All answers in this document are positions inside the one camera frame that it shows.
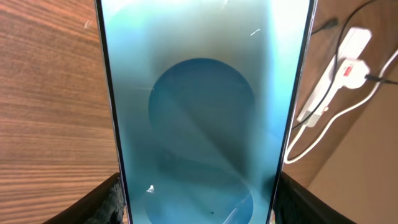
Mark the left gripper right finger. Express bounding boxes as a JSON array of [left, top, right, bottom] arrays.
[[273, 172, 354, 224]]

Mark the white power strip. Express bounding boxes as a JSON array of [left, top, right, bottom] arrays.
[[297, 27, 372, 128]]

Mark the teal screen smartphone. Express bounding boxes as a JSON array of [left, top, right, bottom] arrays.
[[95, 0, 317, 224]]

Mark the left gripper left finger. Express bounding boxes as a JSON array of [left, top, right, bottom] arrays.
[[44, 173, 125, 224]]

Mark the white power strip cord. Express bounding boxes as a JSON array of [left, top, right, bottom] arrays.
[[283, 48, 398, 165]]

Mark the white USB charger plug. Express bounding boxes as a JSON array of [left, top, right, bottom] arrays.
[[335, 58, 370, 90]]

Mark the black USB charging cable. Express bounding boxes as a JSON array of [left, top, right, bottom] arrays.
[[291, 0, 398, 131]]

